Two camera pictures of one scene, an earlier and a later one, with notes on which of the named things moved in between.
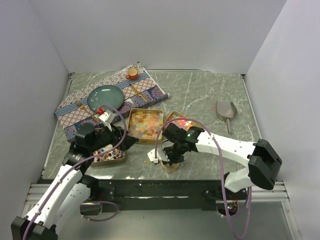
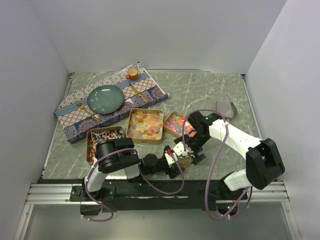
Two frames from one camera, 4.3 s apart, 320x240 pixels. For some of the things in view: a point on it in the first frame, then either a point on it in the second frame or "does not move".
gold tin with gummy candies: [185, 124] does not move
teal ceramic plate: [105, 95] does not move
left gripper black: [117, 132] -> [172, 173]
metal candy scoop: [226, 111] does not move
